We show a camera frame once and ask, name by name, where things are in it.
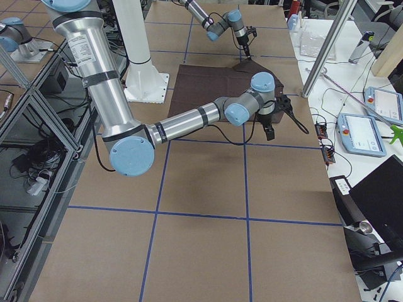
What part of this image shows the red cylinder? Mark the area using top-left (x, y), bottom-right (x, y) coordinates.
top-left (288, 0), bottom-right (300, 18)

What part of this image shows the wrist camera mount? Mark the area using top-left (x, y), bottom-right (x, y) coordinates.
top-left (275, 94), bottom-right (293, 114)
top-left (246, 26), bottom-right (258, 38)

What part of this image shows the orange black electronics board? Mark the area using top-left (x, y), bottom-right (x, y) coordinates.
top-left (314, 122), bottom-right (336, 167)

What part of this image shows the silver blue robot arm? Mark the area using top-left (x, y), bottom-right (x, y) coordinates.
top-left (45, 1), bottom-right (275, 177)
top-left (1, 1), bottom-right (257, 60)

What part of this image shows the brown t-shirt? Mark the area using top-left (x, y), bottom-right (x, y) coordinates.
top-left (168, 60), bottom-right (283, 126)

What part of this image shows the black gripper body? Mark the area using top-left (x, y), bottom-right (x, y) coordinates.
top-left (236, 35), bottom-right (249, 50)
top-left (257, 113), bottom-right (273, 130)

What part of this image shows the black camera stand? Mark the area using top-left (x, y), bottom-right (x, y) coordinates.
top-left (330, 176), bottom-right (402, 291)

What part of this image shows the aluminium frame post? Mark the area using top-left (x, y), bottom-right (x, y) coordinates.
top-left (302, 0), bottom-right (358, 98)

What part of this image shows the white column pedestal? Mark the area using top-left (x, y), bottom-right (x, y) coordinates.
top-left (113, 0), bottom-right (169, 104)

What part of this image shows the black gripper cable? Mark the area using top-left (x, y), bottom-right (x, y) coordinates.
top-left (94, 94), bottom-right (310, 172)
top-left (207, 11), bottom-right (258, 60)

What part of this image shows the black laptop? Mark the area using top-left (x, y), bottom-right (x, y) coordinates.
top-left (350, 155), bottom-right (402, 250)

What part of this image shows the near teach pendant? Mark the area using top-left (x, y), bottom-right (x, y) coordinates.
top-left (337, 113), bottom-right (387, 157)

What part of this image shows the far teach pendant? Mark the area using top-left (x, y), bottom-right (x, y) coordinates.
top-left (364, 87), bottom-right (402, 126)

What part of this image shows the teach pendant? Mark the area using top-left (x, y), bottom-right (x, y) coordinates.
top-left (337, 113), bottom-right (387, 157)
top-left (364, 87), bottom-right (402, 126)

